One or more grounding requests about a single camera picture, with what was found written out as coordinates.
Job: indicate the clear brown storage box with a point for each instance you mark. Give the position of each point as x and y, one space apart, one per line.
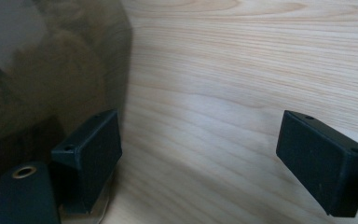
112 62

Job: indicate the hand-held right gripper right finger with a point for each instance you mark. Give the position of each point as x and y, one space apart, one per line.
317 165

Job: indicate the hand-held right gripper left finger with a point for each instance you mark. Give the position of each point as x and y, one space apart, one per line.
96 155

